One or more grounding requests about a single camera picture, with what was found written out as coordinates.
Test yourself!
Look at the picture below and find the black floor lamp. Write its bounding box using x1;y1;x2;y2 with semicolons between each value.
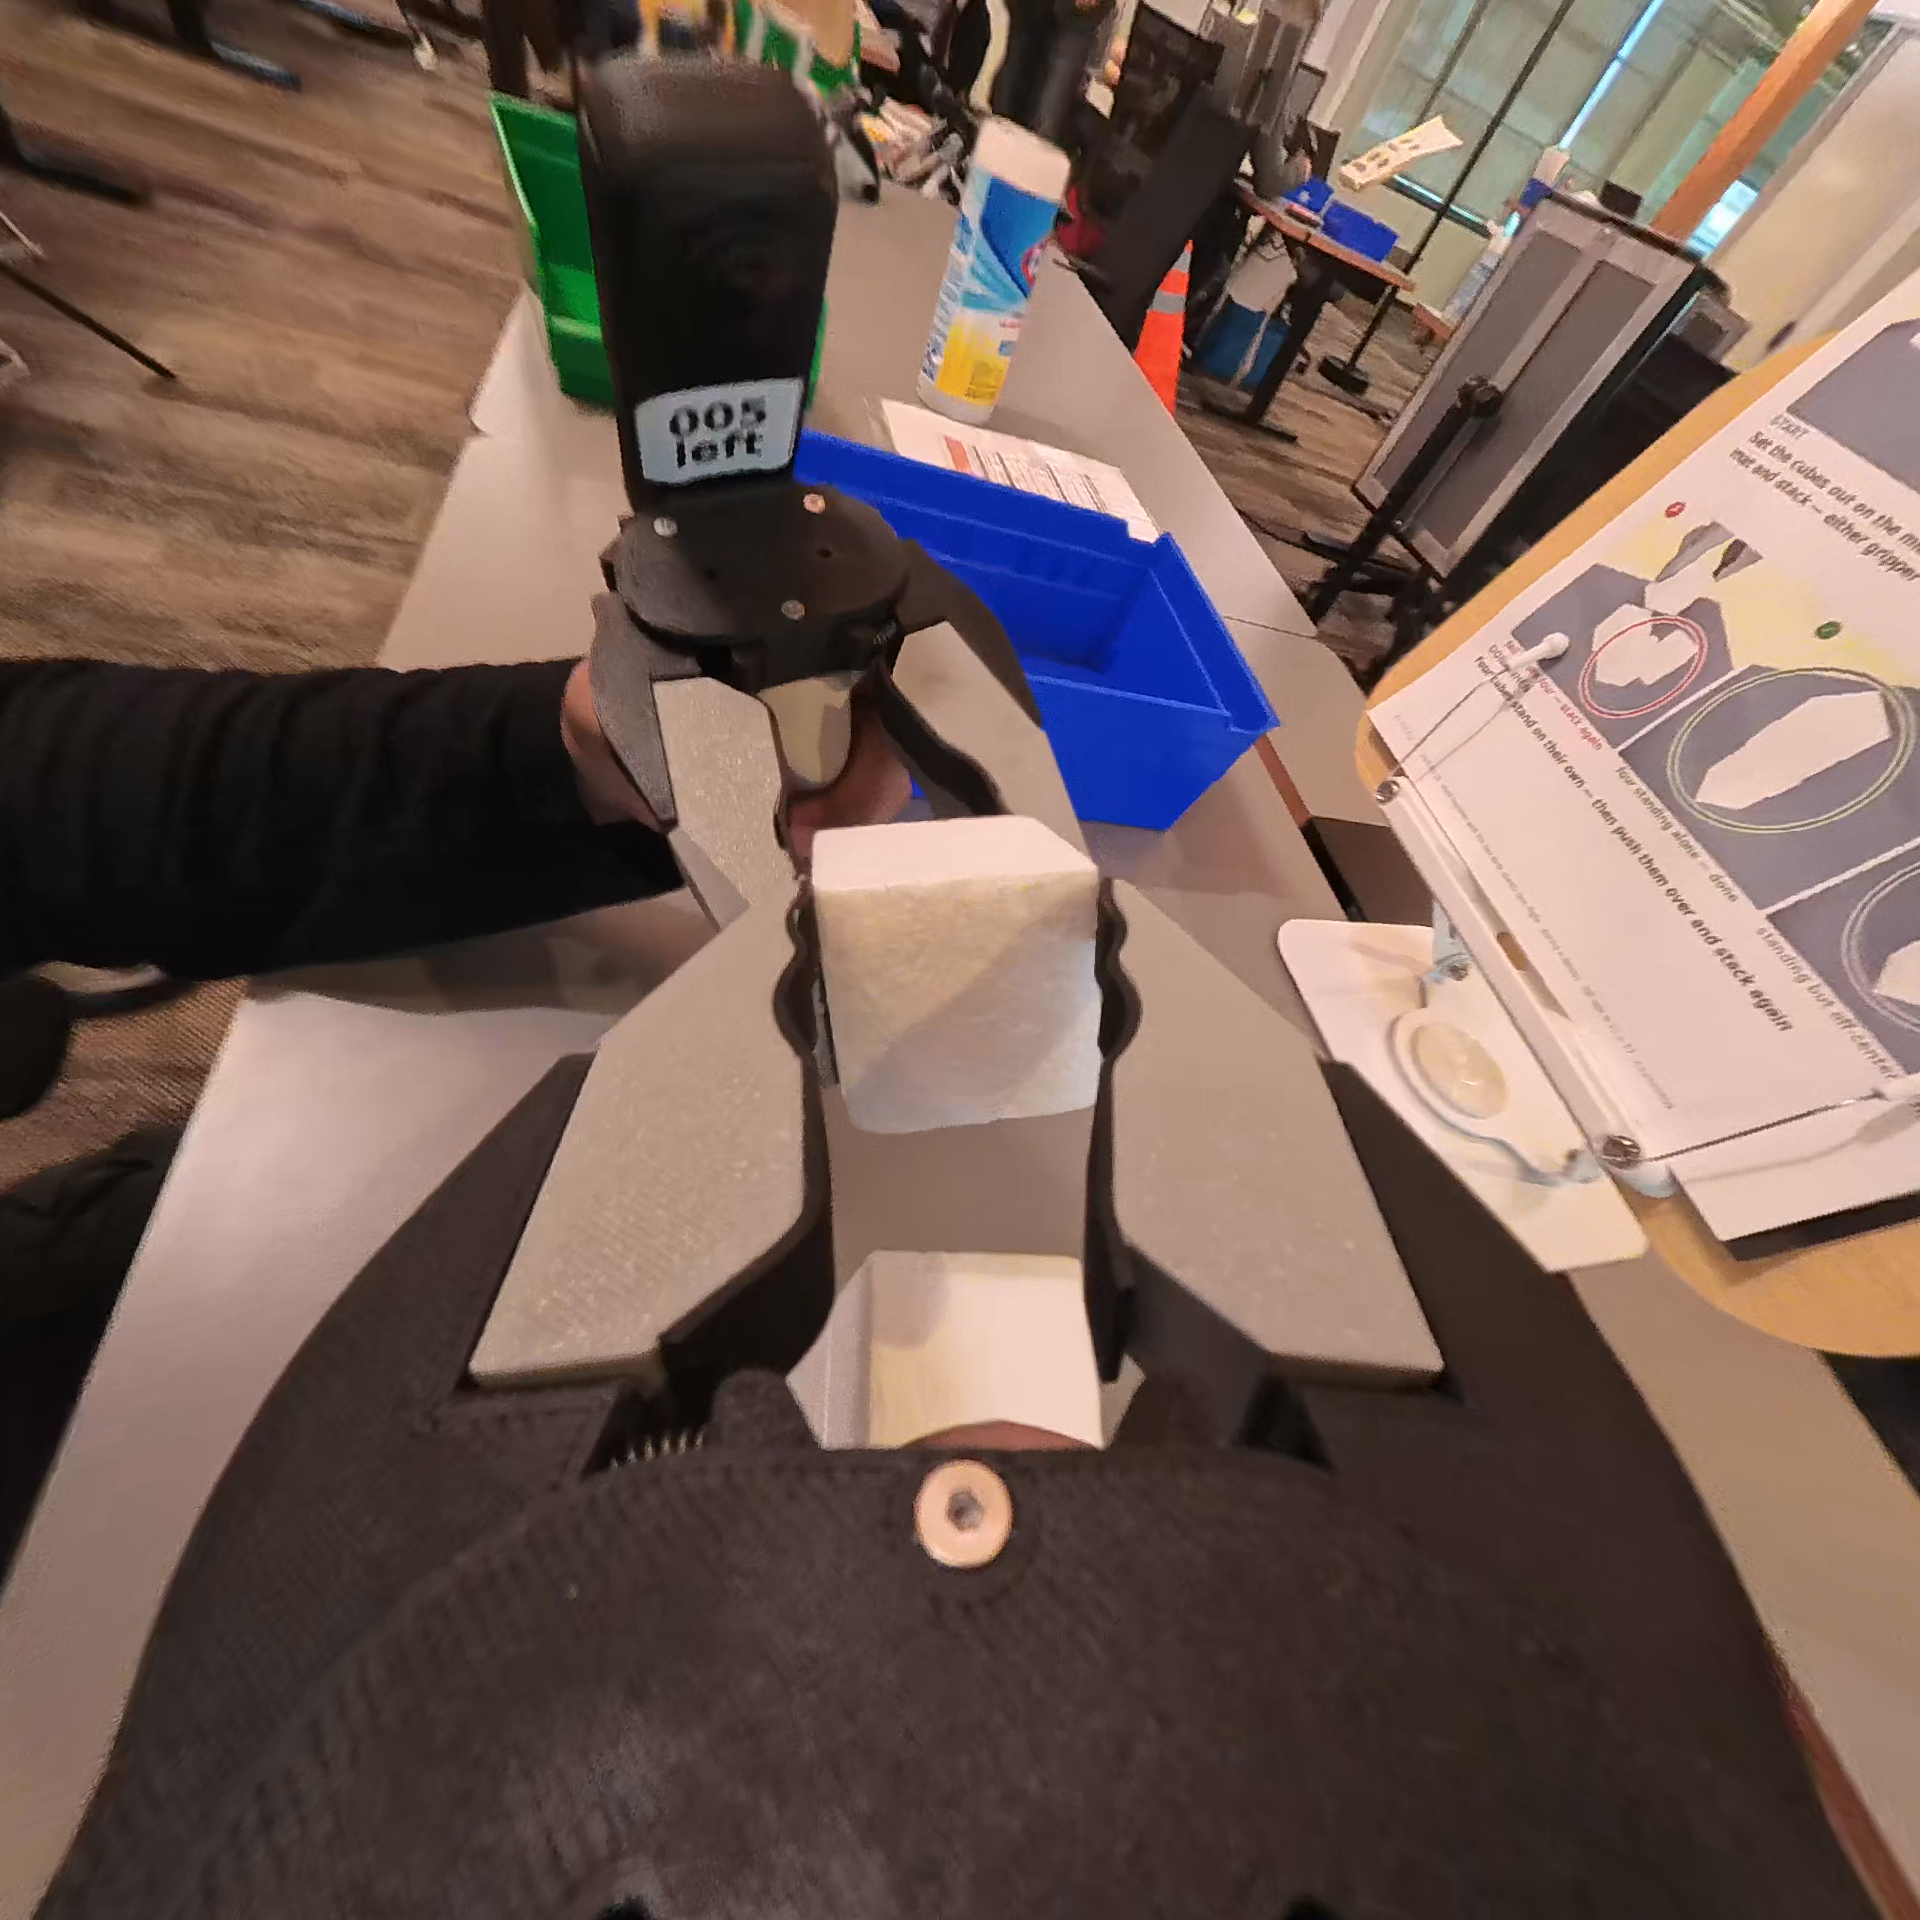
1316;0;1583;395

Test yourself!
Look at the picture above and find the person's left forearm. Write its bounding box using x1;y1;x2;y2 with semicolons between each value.
0;657;688;981

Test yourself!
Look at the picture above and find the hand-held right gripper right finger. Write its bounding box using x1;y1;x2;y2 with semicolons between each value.
1085;878;1446;1382

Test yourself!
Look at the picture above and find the black office chair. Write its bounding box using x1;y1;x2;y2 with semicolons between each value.
1068;82;1260;309

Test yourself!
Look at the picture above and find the cleaning wipes container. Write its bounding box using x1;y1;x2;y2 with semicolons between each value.
912;117;1072;428

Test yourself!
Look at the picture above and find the small document stand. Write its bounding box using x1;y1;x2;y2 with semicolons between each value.
1338;114;1464;194

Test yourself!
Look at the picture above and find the grey framed panel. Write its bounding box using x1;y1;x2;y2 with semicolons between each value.
1304;193;1728;633

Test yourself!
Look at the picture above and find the printed paper sheet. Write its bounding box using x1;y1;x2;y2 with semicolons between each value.
876;395;1165;545

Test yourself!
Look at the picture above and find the green plastic bin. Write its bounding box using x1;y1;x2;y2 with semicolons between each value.
488;93;618;409

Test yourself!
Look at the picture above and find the white-based document stand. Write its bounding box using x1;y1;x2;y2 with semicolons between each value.
1274;292;1920;1359

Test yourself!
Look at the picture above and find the person's left hand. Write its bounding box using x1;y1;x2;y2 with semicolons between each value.
559;660;921;863

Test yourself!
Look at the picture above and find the white foam cube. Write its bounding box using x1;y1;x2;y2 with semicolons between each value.
785;1251;1109;1452
806;815;1105;1139

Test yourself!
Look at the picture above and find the orange traffic cone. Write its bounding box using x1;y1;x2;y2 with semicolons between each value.
1130;239;1198;417

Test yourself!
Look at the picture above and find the wooden top desk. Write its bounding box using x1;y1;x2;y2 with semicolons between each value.
1232;181;1421;441

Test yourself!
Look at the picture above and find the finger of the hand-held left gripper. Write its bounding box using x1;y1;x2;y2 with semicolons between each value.
861;613;1092;860
652;674;799;933

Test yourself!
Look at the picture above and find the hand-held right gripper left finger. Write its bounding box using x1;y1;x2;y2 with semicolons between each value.
468;882;836;1389

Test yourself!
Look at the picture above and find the printed instruction sheet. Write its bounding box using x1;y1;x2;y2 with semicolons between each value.
1372;311;1920;1243

